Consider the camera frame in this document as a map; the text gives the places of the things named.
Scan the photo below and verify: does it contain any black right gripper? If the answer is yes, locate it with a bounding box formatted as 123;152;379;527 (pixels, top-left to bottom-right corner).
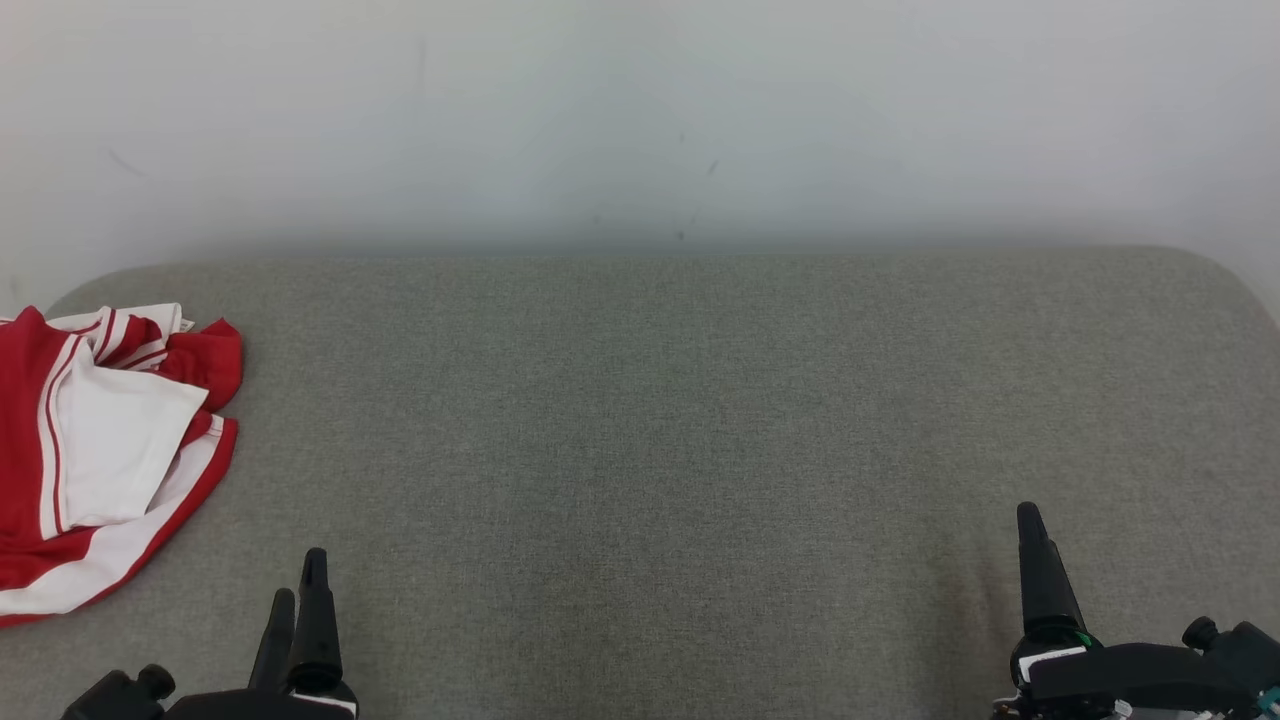
993;502;1241;720

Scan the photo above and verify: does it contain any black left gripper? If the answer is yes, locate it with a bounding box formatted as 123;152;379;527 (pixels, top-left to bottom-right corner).
160;547;358;720

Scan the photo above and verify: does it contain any red and white t-shirt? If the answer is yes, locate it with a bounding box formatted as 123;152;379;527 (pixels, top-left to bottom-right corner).
0;303;244;629

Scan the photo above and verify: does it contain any grey fabric sofa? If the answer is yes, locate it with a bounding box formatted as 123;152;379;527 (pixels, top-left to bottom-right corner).
0;245;1280;720

